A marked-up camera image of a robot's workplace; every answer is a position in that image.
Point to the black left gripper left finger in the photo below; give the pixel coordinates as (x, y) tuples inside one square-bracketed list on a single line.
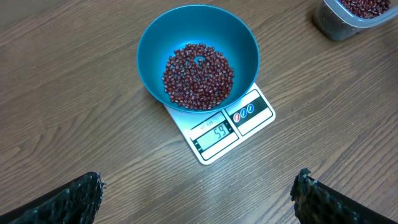
[(77, 201)]

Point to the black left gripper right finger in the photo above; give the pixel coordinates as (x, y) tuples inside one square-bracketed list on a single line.
[(314, 202)]

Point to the white kitchen scale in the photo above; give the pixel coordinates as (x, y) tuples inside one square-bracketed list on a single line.
[(212, 135)]

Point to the red beans in bowl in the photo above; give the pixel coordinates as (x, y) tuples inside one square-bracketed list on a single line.
[(197, 77)]

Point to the blue bowl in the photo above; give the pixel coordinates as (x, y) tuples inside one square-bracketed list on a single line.
[(194, 24)]

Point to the clear plastic container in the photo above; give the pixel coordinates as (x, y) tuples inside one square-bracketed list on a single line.
[(337, 23)]

